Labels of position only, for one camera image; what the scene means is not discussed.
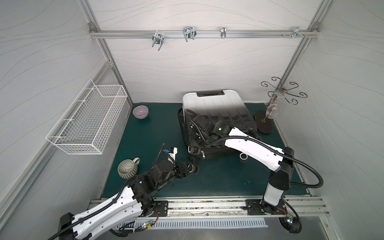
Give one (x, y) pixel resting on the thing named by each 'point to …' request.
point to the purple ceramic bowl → (140, 112)
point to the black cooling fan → (292, 224)
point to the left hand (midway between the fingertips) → (188, 165)
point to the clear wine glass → (271, 111)
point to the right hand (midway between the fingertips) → (189, 143)
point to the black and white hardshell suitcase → (216, 105)
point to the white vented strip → (187, 223)
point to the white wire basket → (86, 127)
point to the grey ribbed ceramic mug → (127, 168)
